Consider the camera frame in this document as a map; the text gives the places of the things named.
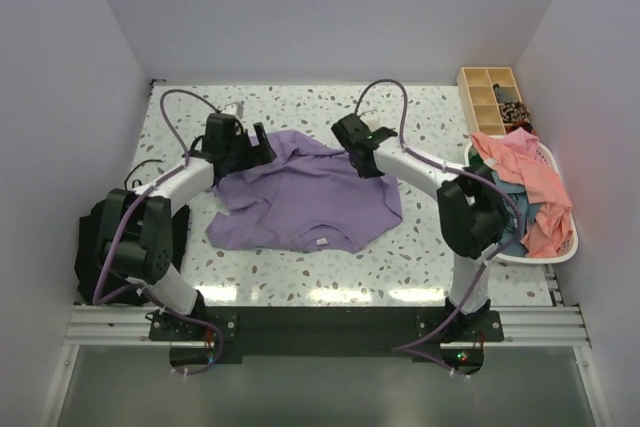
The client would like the purple t shirt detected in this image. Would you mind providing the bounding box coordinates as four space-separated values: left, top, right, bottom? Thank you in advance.
206 130 403 253

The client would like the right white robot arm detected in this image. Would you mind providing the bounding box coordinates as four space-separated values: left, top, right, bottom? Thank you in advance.
331 114 510 340

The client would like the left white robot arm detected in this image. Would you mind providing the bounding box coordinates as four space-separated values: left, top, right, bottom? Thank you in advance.
92 113 276 339

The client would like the wooden compartment box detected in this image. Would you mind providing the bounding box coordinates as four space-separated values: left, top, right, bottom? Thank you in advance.
457 67 524 136

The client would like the patterned cloth in box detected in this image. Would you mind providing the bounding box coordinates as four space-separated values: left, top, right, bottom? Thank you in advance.
492 84 530 133

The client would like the black folded t shirt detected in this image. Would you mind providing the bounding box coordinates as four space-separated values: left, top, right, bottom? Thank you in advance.
74 201 191 304

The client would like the blue t shirt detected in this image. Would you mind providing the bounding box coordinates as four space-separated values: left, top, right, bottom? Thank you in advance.
492 171 541 257

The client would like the white laundry basket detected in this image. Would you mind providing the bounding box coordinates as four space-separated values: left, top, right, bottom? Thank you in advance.
463 139 580 265

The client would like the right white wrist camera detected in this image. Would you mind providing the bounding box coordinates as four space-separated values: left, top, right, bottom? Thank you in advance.
359 110 381 132

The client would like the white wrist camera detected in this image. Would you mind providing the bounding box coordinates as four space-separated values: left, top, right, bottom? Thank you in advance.
221 102 244 119
359 110 381 132

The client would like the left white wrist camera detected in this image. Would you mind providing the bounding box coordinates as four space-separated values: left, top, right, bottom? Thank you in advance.
221 102 244 119

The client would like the black cable on table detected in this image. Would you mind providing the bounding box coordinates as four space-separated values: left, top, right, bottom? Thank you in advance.
123 158 165 191

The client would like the black mounting base plate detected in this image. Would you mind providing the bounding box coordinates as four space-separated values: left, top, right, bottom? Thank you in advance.
145 303 505 375

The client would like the aluminium rail frame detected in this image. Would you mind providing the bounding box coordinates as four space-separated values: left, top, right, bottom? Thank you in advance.
64 305 590 351

